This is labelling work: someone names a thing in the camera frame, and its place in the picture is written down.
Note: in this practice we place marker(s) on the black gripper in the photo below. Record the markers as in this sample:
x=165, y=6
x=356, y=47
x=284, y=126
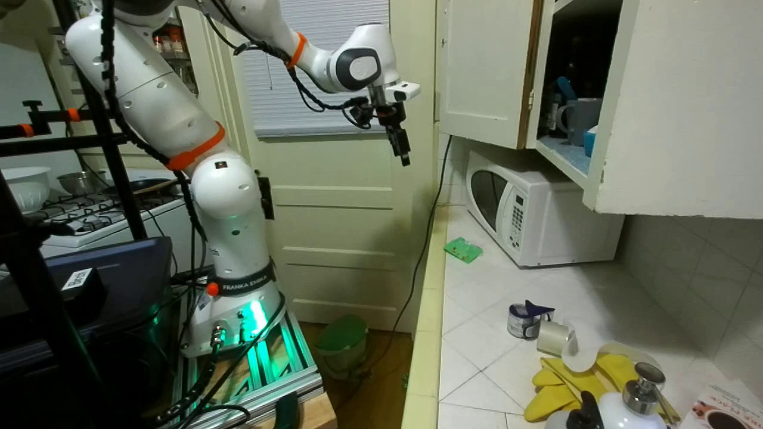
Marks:
x=381, y=109

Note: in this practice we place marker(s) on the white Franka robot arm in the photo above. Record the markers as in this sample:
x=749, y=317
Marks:
x=230, y=205

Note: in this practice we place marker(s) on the closed cream cabinet door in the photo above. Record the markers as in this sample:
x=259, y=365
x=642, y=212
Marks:
x=486, y=68

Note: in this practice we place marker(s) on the open cream cabinet door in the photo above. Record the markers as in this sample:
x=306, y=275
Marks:
x=693, y=103

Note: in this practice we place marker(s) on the white window blind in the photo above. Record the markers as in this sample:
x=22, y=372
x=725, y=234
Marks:
x=334, y=63

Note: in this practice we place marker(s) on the white microwave oven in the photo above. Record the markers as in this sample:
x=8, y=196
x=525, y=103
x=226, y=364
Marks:
x=532, y=218

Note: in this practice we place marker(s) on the grey mug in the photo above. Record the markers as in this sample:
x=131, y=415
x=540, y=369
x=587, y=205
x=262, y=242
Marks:
x=581, y=120

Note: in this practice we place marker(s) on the light blue container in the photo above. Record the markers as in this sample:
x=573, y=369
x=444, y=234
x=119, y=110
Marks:
x=590, y=142

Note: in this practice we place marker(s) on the green bucket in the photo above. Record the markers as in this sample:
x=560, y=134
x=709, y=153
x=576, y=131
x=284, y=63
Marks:
x=343, y=341

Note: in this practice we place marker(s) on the yellow rubber glove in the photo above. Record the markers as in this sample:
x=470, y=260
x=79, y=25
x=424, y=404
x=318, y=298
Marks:
x=557, y=389
x=618, y=369

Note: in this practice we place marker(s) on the white gas stove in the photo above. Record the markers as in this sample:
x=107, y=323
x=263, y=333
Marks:
x=96, y=215

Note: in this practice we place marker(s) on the dark blue equipment box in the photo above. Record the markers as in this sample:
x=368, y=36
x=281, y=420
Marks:
x=121, y=286

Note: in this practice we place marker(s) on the small metal bowl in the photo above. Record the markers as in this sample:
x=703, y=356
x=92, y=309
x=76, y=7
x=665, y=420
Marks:
x=73, y=181

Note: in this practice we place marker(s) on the black box with white label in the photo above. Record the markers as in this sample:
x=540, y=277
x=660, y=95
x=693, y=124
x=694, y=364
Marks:
x=84, y=288

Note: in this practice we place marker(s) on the white kettle with silver lid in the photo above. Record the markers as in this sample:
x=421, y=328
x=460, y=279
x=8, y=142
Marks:
x=636, y=406

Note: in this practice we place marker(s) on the white printed book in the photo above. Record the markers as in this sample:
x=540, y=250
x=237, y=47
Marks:
x=728, y=408

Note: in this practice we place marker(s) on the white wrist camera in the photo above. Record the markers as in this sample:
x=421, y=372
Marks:
x=407, y=88

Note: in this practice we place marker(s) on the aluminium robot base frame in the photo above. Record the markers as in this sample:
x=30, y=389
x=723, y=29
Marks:
x=271, y=365

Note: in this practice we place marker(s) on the black metal stand frame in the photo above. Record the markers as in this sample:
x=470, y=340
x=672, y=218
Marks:
x=103, y=134

